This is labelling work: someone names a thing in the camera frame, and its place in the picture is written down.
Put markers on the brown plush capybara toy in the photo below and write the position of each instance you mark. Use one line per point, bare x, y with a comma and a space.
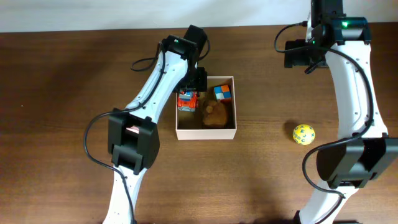
215, 114

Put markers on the multicolour puzzle cube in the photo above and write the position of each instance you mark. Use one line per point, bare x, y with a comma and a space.
222, 93

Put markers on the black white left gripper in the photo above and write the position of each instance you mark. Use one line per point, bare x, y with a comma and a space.
204, 87

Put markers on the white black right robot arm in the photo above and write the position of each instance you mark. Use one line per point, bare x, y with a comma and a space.
364, 150

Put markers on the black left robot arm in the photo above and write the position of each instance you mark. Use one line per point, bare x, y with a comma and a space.
133, 138

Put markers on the red grey toy truck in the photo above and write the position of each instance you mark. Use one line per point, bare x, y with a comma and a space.
187, 101

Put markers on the yellow ball with letters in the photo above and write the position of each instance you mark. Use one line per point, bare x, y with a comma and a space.
303, 134

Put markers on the pink cardboard box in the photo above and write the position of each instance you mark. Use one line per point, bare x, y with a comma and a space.
189, 125

